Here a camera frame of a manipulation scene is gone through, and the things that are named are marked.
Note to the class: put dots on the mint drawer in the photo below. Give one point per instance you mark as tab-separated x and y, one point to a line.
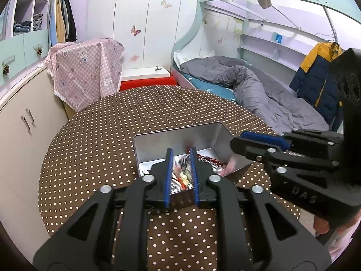
14	53
35	41

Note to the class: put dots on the hanging light blue garment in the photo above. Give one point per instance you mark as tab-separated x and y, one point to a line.
52	19

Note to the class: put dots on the pink butterfly wall sticker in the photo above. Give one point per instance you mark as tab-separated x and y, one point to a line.
135	30

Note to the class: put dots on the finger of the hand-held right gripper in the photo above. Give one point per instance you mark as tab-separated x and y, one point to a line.
248	148
265	140

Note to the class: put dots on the small blue box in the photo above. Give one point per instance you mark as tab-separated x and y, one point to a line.
279	38

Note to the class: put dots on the mint bunk bed frame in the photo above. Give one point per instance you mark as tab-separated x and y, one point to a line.
191	34

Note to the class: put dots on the pinecone drawer knob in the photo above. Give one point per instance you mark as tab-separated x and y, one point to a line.
39	51
6	69

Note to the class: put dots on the faint pink butterfly sticker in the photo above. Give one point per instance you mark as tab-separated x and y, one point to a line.
134	58

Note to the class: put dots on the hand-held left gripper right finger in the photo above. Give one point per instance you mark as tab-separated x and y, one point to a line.
194	177

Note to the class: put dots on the blue bed sheet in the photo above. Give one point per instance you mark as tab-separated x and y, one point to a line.
208	86

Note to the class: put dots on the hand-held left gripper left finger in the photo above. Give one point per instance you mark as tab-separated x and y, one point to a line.
168	177

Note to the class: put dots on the hanging dark garments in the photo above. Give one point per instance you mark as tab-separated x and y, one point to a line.
70	19

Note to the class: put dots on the pale butterfly wall sticker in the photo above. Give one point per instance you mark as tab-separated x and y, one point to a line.
166	3

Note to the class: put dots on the grey duvet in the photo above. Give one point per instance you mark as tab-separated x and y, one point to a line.
253	90

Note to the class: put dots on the round brown polka-dot table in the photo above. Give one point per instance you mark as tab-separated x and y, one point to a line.
112	135

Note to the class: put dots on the white wardrobe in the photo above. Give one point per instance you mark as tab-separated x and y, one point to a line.
118	11

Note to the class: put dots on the person's right hand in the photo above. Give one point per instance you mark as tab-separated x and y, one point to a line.
321	225

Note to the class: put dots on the yellow and navy jacket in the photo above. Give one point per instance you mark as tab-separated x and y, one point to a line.
310	87

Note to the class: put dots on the person's right forearm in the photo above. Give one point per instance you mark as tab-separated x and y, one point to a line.
344	242

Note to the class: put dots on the red storage box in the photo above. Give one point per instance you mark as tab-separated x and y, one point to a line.
146	84

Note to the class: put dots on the pink checked bear cloth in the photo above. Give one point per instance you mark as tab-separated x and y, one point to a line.
84	70

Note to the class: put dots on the white pillow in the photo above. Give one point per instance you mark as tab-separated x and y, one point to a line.
180	59

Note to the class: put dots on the beige cabinet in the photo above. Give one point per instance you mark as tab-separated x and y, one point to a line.
17	146

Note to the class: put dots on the folded blue jeans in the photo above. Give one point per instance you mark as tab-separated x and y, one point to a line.
22	28

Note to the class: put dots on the silver metal tin box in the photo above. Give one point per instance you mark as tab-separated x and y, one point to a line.
180	138

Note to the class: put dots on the folded grey clothes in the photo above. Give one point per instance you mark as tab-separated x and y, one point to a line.
37	22

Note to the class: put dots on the brown hanging bag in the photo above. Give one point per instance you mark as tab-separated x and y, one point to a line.
264	2

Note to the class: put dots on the hanging yellow garment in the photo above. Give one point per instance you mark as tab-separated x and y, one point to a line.
60	19

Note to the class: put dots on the white cubby shelf unit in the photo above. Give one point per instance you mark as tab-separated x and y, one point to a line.
39	2

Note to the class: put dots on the white box lid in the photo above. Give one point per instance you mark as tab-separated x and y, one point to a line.
141	74

